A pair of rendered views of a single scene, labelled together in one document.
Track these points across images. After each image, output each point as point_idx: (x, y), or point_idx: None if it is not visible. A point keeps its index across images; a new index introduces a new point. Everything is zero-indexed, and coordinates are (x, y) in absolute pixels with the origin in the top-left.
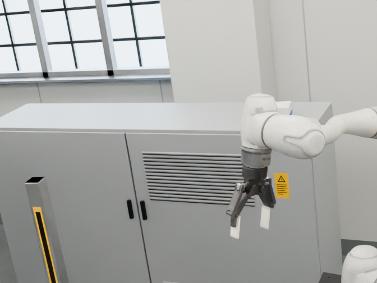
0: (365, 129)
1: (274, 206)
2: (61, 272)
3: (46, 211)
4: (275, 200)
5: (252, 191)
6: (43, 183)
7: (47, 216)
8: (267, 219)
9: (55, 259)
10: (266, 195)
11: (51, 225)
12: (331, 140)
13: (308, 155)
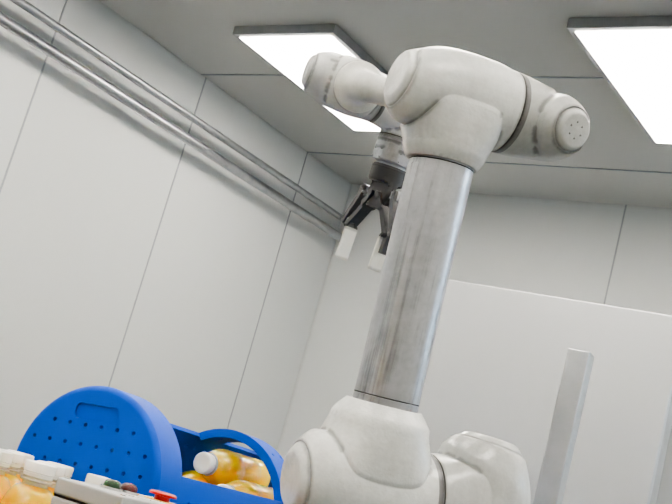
0: None
1: (381, 233)
2: (541, 497)
3: (562, 394)
4: (391, 228)
5: (367, 196)
6: (578, 355)
7: (559, 401)
8: (372, 252)
9: (541, 469)
10: (382, 214)
11: (560, 419)
12: (358, 87)
13: (303, 87)
